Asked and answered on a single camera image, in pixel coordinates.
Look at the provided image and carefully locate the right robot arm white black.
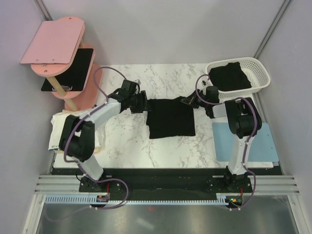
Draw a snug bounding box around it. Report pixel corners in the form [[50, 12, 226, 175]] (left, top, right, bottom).
[[181, 86, 262, 193]]

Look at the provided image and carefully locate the black t shirt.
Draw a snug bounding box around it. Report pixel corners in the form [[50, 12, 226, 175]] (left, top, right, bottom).
[[146, 97, 195, 139], [209, 62, 252, 92]]

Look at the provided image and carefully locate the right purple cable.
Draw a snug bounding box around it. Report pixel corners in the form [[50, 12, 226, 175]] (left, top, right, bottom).
[[195, 74, 259, 212]]

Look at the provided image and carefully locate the black clipboard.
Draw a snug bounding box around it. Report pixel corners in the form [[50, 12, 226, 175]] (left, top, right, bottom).
[[56, 48, 94, 92]]

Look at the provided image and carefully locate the purple cable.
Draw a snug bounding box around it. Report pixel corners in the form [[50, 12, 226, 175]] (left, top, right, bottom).
[[195, 74, 259, 212], [63, 67, 130, 210]]

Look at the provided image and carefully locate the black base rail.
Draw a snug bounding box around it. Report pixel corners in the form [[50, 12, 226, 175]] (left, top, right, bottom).
[[51, 167, 285, 195]]

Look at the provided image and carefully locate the light blue folding board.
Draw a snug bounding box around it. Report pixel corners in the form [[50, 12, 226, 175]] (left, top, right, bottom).
[[212, 122, 279, 162]]

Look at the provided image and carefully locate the white plastic basket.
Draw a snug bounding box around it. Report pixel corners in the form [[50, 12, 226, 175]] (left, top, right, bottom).
[[205, 57, 271, 99]]

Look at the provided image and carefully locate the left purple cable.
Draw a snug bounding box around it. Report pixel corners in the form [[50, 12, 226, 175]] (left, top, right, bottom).
[[63, 67, 130, 210]]

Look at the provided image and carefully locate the pink tiered shelf stand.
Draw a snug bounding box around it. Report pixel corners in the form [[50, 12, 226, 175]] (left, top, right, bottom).
[[20, 17, 102, 111]]

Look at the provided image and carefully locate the black t shirt in basket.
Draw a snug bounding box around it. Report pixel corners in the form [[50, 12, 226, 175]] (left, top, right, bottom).
[[209, 62, 252, 92]]

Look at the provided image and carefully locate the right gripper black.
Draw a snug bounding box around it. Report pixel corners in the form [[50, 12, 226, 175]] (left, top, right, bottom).
[[181, 88, 209, 109]]

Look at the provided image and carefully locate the light blue cable duct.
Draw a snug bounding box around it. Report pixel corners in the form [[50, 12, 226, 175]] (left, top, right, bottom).
[[45, 195, 230, 205]]

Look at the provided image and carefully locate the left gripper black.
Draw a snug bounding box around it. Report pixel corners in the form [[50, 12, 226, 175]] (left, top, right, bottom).
[[129, 91, 151, 114]]

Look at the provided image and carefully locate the white t shirt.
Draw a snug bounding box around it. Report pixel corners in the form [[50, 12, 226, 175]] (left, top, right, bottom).
[[48, 109, 105, 153]]

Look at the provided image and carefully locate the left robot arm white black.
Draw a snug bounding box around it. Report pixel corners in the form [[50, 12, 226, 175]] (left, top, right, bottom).
[[59, 79, 149, 192]]

